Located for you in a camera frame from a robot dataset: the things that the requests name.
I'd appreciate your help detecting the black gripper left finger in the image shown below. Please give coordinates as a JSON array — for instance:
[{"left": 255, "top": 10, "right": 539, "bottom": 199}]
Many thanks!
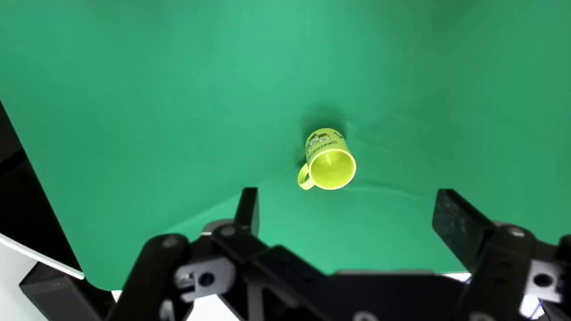
[{"left": 109, "top": 186, "right": 282, "bottom": 321}]

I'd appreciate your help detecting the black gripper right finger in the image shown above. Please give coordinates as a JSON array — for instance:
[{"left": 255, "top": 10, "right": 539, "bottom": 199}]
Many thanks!
[{"left": 432, "top": 188, "right": 571, "bottom": 321}]

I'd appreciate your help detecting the yellow mug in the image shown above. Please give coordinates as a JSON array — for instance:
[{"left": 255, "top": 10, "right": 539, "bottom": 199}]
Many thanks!
[{"left": 296, "top": 127, "right": 359, "bottom": 193}]

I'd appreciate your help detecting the green table cloth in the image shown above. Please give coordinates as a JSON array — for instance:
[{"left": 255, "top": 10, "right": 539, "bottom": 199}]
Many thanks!
[{"left": 0, "top": 0, "right": 571, "bottom": 293}]

